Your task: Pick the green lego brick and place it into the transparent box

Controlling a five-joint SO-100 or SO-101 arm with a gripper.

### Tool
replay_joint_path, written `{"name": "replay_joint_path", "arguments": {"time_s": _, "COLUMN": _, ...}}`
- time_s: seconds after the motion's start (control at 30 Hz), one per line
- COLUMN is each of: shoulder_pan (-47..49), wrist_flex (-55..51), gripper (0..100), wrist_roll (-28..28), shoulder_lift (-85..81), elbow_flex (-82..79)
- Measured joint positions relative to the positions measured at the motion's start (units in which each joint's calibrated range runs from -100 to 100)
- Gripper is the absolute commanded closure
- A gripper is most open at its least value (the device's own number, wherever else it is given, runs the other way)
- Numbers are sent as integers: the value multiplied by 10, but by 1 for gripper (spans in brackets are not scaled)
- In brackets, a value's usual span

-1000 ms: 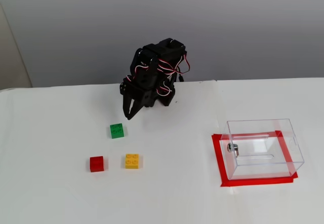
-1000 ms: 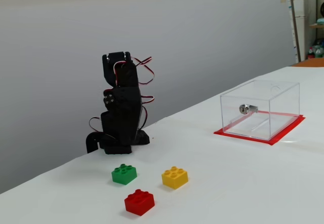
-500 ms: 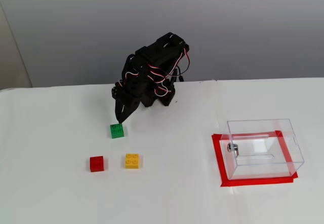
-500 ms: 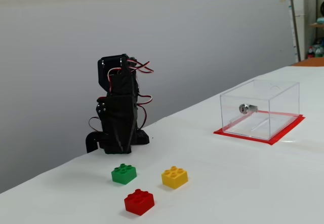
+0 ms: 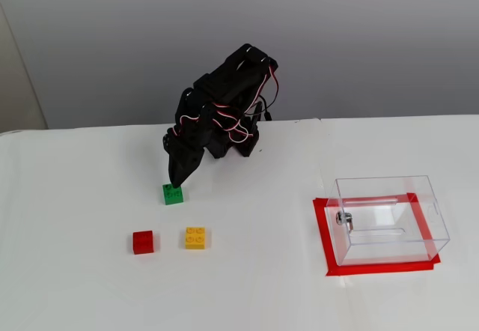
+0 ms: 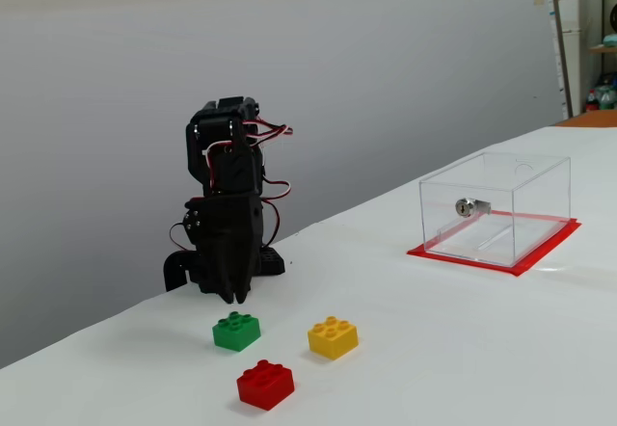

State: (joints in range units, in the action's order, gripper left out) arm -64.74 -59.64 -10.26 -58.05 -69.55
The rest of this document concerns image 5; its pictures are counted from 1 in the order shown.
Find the silver metal box lock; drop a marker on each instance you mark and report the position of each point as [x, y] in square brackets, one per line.
[343, 219]

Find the transparent plastic box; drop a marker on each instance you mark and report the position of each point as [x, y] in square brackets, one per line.
[389, 218]

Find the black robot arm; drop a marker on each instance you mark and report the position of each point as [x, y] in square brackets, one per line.
[232, 80]

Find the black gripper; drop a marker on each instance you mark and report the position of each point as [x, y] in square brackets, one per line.
[180, 157]

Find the red lego brick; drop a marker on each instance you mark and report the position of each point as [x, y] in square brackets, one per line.
[143, 242]

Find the red tape square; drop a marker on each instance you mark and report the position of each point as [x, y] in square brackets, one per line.
[322, 233]

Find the yellow lego brick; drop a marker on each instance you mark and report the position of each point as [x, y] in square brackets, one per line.
[195, 238]

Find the green lego brick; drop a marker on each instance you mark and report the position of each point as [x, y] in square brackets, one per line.
[174, 198]

